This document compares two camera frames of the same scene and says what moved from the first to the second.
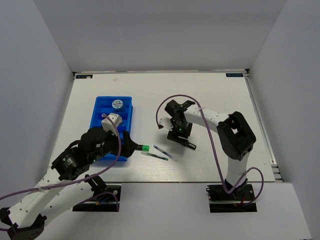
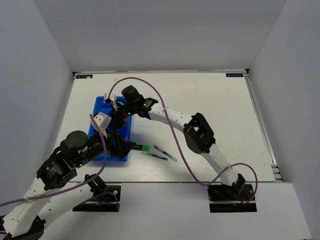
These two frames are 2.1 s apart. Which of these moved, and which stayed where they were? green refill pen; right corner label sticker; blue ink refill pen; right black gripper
Moved: right black gripper
Stayed: green refill pen; right corner label sticker; blue ink refill pen
